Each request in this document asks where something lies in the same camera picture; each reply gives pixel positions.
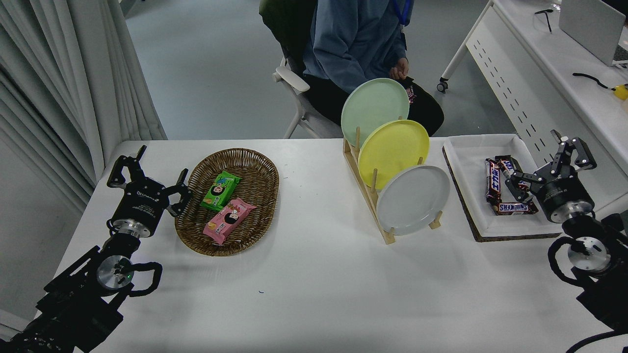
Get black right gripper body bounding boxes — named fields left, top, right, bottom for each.
left=532, top=167, right=595, bottom=222

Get green snack pack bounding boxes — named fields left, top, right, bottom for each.
left=200, top=170, right=241, bottom=212

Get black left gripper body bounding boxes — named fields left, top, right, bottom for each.
left=111, top=179, right=170, bottom=231

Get Snickers bar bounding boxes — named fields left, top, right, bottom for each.
left=495, top=155, right=531, bottom=191
left=493, top=200, right=539, bottom=216
left=486, top=158, right=504, bottom=206

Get black cable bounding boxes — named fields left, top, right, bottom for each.
left=573, top=73, right=617, bottom=91

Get yellow plate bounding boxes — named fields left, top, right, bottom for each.
left=358, top=120, right=430, bottom=190

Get brown oval wicker basket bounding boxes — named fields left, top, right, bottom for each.
left=175, top=148, right=280, bottom=257

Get black glasses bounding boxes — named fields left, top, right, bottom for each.
left=535, top=9, right=554, bottom=33

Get person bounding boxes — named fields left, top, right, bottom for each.
left=285, top=0, right=445, bottom=138

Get grey laptop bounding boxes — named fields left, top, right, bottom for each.
left=559, top=0, right=628, bottom=68

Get white desk with perforated panel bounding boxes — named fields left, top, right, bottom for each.
left=437, top=0, right=628, bottom=231

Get white tray with dark base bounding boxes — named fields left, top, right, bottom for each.
left=443, top=134, right=577, bottom=243

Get wooden plate rack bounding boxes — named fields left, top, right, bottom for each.
left=343, top=117, right=443, bottom=245

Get white curtain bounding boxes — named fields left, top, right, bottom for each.
left=0, top=0, right=168, bottom=214

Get pale green plate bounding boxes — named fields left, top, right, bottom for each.
left=341, top=78, right=410, bottom=148

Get grey plate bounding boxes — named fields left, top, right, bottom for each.
left=376, top=165, right=450, bottom=236

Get blue lanyard with badge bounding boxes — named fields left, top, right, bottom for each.
left=392, top=0, right=412, bottom=34

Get white chair with dark back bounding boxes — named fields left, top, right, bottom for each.
left=259, top=0, right=344, bottom=139

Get pink snack pack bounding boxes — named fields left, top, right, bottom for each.
left=203, top=198, right=257, bottom=246

